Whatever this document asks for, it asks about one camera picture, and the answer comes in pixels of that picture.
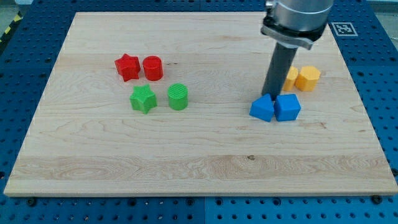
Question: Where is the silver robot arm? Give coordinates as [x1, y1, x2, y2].
[261, 0, 333, 101]

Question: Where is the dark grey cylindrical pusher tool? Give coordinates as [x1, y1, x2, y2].
[261, 43, 297, 101]

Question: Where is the yellow black hazard tape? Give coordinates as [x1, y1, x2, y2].
[1, 11, 23, 43]

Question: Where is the blue triangle block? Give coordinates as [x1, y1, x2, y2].
[249, 94, 274, 122]

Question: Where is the yellow hexagon block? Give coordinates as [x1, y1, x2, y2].
[295, 66, 321, 91]

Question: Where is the blue cube block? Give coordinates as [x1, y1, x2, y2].
[274, 94, 301, 121]

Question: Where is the light wooden board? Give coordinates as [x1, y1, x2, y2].
[4, 12, 397, 197]

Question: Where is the green star block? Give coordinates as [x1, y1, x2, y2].
[129, 84, 157, 114]

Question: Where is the yellow block behind tool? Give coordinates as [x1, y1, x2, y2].
[282, 66, 299, 91]

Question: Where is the green cylinder block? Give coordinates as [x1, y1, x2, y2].
[167, 83, 188, 111]

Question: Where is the white fiducial marker tag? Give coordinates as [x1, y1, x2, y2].
[331, 22, 358, 37]

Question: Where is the red cylinder block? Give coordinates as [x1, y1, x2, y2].
[142, 55, 164, 81]

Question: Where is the red star block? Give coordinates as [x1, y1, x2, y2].
[114, 54, 141, 82]

